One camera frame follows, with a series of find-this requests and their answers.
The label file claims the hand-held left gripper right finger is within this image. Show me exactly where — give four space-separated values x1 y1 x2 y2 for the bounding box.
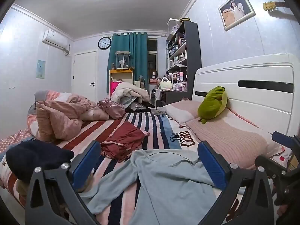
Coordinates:
197 141 275 225

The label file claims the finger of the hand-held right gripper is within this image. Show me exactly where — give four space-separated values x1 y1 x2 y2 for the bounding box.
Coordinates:
271 131 300 153
255 155 300 207

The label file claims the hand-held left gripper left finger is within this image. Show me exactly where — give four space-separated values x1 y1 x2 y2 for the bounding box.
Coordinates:
25 141 102 225

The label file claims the light blue garment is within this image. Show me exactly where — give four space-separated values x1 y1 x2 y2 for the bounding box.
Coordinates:
85 149 217 225

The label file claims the pink knit pillow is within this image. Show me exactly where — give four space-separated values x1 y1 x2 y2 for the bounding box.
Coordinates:
186 109 275 170

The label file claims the white bed headboard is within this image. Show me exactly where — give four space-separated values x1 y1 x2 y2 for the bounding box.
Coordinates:
192 53 300 141

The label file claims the dark red garment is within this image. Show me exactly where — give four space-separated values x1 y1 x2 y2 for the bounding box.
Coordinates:
100 121 150 163

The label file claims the navy knit cloth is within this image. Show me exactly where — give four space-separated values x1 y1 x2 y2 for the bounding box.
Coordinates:
6 141 75 183

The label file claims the pink quilt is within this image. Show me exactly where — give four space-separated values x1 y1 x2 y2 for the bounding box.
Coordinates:
28 90 110 142

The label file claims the green plush toy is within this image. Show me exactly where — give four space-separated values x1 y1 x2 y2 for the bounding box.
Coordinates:
197 86 228 125

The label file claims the pink and white pillow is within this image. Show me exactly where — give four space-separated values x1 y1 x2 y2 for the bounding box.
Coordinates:
162 100 202 126

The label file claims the striped blanket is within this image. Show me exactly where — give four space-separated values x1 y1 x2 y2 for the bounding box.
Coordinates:
0 111 235 225

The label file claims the pink dotted sheet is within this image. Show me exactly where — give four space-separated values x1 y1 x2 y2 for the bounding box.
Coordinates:
0 129 32 155

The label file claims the dark desk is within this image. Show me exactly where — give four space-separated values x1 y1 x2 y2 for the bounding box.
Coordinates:
155 88 195 106

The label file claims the bright pink bag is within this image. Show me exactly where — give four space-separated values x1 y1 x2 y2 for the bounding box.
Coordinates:
111 81 123 94

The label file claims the pile of bedding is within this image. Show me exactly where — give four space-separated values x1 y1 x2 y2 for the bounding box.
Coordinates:
111 82 150 109

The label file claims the white door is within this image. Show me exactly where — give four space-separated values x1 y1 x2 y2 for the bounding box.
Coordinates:
73 51 97 102

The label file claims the white handbag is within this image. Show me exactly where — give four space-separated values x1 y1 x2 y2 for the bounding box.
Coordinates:
160 77 173 89

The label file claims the yellow cabinet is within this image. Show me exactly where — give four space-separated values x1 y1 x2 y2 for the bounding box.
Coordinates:
109 68 135 93

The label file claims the glass display case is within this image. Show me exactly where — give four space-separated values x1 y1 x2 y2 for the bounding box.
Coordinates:
114 50 132 70

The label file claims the dark bookshelf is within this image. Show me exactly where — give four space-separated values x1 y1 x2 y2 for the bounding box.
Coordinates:
165 21 202 92

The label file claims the teal curtain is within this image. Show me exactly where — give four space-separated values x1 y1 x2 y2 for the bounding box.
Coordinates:
106 31 149 92

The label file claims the window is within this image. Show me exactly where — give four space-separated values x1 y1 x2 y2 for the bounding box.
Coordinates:
147 38 157 75

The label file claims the white air conditioner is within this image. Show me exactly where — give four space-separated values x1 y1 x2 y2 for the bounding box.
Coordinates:
42 29 71 52

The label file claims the guitar headstock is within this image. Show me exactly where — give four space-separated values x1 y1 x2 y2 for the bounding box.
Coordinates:
262 1 287 11

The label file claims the small wall poster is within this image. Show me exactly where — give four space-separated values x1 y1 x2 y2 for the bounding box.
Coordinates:
36 60 46 79

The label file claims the black wall clock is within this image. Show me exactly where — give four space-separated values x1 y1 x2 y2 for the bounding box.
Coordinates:
98 37 112 50

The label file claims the framed wall photo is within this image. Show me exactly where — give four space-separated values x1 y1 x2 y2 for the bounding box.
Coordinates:
218 0 256 32

